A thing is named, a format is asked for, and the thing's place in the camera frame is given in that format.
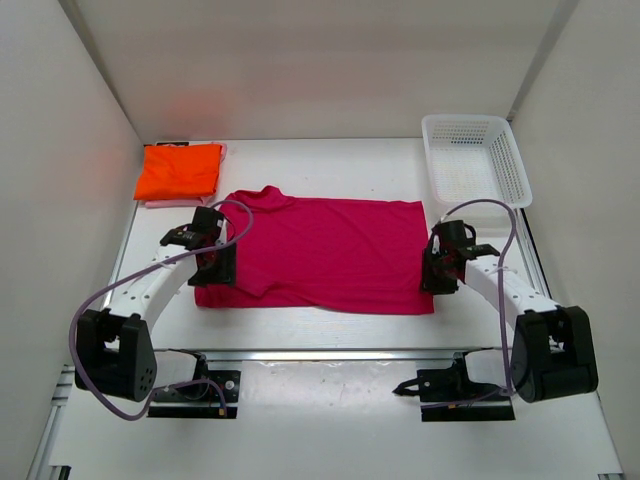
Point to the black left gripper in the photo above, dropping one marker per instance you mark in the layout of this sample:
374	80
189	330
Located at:
215	270

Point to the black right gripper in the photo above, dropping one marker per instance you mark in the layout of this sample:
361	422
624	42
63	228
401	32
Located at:
439	278

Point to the light pink t-shirt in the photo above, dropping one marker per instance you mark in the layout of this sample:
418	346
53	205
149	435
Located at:
200	202

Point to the orange t-shirt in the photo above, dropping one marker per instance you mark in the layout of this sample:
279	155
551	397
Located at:
180	170

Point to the magenta t-shirt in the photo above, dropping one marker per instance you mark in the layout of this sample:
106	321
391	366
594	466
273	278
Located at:
347	255

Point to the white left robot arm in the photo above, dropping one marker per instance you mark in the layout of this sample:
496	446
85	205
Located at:
114	344

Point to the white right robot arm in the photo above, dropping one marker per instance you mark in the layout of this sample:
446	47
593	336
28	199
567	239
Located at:
547	350

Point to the white perforated plastic basket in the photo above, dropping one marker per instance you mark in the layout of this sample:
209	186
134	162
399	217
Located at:
474	156

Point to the aluminium table edge rail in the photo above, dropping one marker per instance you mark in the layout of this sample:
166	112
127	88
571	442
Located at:
330	355

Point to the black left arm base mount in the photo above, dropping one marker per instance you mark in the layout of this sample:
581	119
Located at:
202	401

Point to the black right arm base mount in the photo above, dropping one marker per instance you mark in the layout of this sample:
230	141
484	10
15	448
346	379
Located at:
449	395

